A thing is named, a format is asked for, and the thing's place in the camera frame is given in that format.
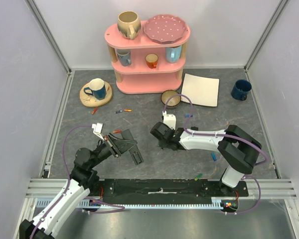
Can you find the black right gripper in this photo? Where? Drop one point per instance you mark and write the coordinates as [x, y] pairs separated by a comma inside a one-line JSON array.
[[165, 143]]

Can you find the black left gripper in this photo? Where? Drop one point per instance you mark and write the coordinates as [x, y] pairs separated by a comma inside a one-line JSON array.
[[117, 146]]

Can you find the black remote control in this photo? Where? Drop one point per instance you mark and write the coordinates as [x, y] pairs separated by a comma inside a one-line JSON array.
[[133, 147]]

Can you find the black battery cover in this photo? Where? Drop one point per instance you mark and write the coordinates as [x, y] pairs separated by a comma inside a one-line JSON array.
[[194, 128]]

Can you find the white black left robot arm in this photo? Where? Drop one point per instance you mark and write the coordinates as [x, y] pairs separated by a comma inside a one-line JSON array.
[[81, 181]]

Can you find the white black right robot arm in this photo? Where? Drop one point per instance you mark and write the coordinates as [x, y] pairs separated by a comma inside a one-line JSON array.
[[238, 148]]

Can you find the brown ceramic bowl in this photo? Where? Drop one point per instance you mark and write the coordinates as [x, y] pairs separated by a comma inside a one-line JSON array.
[[171, 97]]

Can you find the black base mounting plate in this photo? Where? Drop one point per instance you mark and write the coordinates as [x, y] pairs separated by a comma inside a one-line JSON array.
[[209, 188]]

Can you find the green yellow battery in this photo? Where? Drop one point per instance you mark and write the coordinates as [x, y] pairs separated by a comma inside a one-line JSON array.
[[198, 177]]

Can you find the blue battery right side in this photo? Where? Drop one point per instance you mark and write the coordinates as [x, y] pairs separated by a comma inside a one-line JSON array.
[[213, 156]]

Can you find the round beige patterned plate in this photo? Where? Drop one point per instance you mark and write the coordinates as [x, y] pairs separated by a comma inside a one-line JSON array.
[[90, 101]]

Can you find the white square plate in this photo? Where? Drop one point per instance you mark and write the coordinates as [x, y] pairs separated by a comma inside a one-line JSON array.
[[201, 91]]

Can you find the teal mug cream inside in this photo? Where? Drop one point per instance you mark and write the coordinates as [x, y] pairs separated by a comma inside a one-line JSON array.
[[96, 88]]

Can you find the pink three-tier shelf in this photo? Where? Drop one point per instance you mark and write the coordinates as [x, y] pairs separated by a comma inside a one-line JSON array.
[[149, 71]]

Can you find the small orange cup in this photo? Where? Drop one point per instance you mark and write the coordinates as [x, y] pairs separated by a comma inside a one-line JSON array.
[[152, 60]]

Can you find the light blue mug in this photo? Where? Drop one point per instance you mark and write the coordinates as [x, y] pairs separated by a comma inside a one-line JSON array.
[[172, 54]]

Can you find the dark blue mug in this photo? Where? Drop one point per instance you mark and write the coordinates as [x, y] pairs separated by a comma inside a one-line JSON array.
[[241, 89]]

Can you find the grey blue mug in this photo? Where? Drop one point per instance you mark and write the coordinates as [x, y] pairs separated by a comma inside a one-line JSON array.
[[124, 56]]

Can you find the pink polka dot plate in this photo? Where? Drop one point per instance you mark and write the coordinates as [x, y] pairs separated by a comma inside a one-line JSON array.
[[165, 28]]

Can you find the beige ceramic mug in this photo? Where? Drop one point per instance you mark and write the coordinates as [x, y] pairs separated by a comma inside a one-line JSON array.
[[129, 24]]

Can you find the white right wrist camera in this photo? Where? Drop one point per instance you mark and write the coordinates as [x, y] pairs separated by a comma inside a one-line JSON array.
[[169, 120]]

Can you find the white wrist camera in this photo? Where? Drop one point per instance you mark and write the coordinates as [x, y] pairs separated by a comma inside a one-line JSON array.
[[97, 130], [169, 120]]

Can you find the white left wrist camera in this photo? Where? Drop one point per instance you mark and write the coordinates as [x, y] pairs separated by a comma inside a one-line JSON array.
[[97, 130]]

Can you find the white slotted cable duct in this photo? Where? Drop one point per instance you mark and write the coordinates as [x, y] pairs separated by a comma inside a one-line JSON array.
[[214, 205]]

